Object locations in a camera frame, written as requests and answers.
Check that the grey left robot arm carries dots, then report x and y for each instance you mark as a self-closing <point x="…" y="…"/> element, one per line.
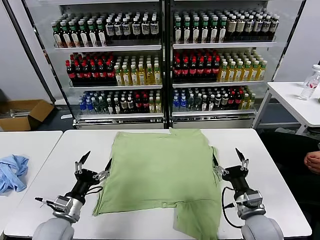
<point x="57" y="225"/>

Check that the person's bare hand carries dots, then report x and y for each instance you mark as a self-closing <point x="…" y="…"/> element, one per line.
<point x="313" y="161"/>

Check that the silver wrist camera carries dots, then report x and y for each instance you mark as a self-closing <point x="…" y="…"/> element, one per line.
<point x="253" y="199"/>
<point x="62" y="203"/>

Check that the white cap navy label bottle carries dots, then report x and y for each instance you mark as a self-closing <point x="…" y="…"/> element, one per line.
<point x="154" y="28"/>
<point x="266" y="27"/>
<point x="118" y="29"/>
<point x="136" y="28"/>
<point x="249" y="27"/>
<point x="274" y="27"/>
<point x="126" y="29"/>
<point x="109" y="30"/>
<point x="257" y="27"/>
<point x="145" y="28"/>

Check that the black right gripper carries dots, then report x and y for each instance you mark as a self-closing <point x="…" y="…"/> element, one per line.
<point x="235" y="177"/>

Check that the white side table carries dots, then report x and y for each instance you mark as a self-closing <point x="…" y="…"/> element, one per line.
<point x="287" y="100"/>

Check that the green cap yellow juice bottle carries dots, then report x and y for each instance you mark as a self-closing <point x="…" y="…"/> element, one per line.
<point x="142" y="76"/>
<point x="239" y="72"/>
<point x="231" y="72"/>
<point x="223" y="73"/>
<point x="134" y="76"/>
<point x="262" y="71"/>
<point x="150" y="75"/>
<point x="157" y="75"/>
<point x="246" y="72"/>
<point x="127" y="76"/>
<point x="254" y="72"/>
<point x="119" y="77"/>

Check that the light green shirt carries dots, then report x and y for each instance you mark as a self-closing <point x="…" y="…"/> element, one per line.
<point x="155" y="170"/>

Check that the white cap beige label bottle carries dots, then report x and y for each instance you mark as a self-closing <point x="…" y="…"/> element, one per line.
<point x="240" y="28"/>
<point x="232" y="28"/>

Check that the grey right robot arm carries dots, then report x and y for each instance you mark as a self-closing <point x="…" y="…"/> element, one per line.
<point x="260" y="227"/>

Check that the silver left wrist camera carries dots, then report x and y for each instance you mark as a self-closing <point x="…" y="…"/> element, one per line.
<point x="62" y="203"/>

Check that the dark metal frame pole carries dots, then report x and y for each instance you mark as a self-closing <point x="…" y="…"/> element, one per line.
<point x="291" y="37"/>
<point x="28" y="50"/>

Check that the white metal drinks shelf rack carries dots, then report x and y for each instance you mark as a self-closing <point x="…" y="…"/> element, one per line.
<point x="220" y="45"/>

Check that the blue water bottle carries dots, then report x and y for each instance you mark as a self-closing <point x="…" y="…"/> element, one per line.
<point x="183" y="105"/>
<point x="176" y="105"/>
<point x="82" y="107"/>
<point x="89" y="107"/>

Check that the green cap dark tea bottle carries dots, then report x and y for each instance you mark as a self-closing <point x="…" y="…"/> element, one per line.
<point x="196" y="31"/>
<point x="66" y="36"/>
<point x="205" y="30"/>
<point x="214" y="30"/>
<point x="83" y="35"/>
<point x="178" y="31"/>
<point x="187" y="31"/>
<point x="92" y="35"/>
<point x="101" y="34"/>
<point x="58" y="36"/>
<point x="75" y="36"/>
<point x="222" y="30"/>

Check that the beverage display fridge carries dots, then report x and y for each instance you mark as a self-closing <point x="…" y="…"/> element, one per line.
<point x="107" y="48"/>

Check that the person's black clothing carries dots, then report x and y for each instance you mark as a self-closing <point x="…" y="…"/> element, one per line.
<point x="287" y="155"/>

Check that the pale grey crumpled bag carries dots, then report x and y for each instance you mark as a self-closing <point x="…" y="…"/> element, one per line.
<point x="285" y="130"/>

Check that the white cap dark drink bottle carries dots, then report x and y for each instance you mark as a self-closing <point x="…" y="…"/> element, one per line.
<point x="204" y="104"/>
<point x="130" y="106"/>
<point x="225" y="103"/>
<point x="123" y="106"/>
<point x="211" y="103"/>
<point x="116" y="106"/>
<point x="109" y="107"/>
<point x="218" y="103"/>

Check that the clear water bottle red label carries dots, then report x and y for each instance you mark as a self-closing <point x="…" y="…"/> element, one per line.
<point x="308" y="87"/>

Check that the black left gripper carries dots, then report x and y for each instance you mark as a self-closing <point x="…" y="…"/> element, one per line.
<point x="85" y="178"/>

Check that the white paper scrap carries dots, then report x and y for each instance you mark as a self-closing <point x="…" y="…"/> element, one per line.
<point x="66" y="116"/>

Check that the open cardboard box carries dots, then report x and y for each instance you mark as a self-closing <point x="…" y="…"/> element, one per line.
<point x="40" y="110"/>

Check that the crumpled light blue cloth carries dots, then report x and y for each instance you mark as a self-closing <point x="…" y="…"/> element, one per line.
<point x="12" y="172"/>

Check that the grey strips bundle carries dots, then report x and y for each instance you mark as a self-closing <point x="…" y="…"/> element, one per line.
<point x="15" y="112"/>

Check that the red cap cola bottle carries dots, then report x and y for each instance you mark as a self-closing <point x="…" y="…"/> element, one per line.
<point x="193" y="69"/>
<point x="232" y="102"/>
<point x="110" y="71"/>
<point x="70" y="72"/>
<point x="86" y="71"/>
<point x="216" y="69"/>
<point x="239" y="101"/>
<point x="177" y="69"/>
<point x="201" y="69"/>
<point x="78" y="72"/>
<point x="145" y="105"/>
<point x="209" y="69"/>
<point x="138" y="105"/>
<point x="101" y="71"/>
<point x="185" y="69"/>
<point x="94" y="71"/>

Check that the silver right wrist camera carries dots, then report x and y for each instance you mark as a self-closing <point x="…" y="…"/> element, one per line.
<point x="253" y="199"/>

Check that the white cap yellow tea bottle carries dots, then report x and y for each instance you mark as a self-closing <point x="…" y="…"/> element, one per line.
<point x="152" y="106"/>
<point x="158" y="105"/>
<point x="251" y="102"/>
<point x="245" y="102"/>

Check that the clear greenish water bottle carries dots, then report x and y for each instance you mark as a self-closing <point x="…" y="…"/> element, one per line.
<point x="190" y="103"/>
<point x="197" y="103"/>
<point x="96" y="107"/>
<point x="102" y="107"/>

